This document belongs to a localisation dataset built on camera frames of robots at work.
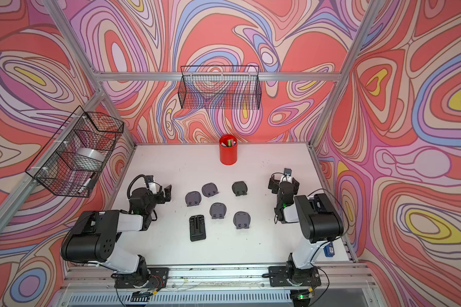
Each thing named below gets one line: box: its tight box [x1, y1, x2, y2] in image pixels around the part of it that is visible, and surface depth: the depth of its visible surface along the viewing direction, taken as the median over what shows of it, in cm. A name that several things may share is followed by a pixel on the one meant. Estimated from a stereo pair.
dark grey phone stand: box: [231, 181, 248, 197], surface depth 100 cm
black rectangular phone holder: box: [188, 214, 207, 242], surface depth 87 cm
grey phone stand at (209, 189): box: [201, 182, 219, 198], surface depth 100 cm
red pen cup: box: [218, 133, 238, 166], surface depth 110 cm
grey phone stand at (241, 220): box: [233, 211, 251, 230], surface depth 90 cm
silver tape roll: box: [72, 147, 106, 171], surface depth 73 cm
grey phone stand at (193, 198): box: [185, 190, 202, 207], surface depth 97 cm
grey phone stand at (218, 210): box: [209, 202, 227, 220], surface depth 93 cm
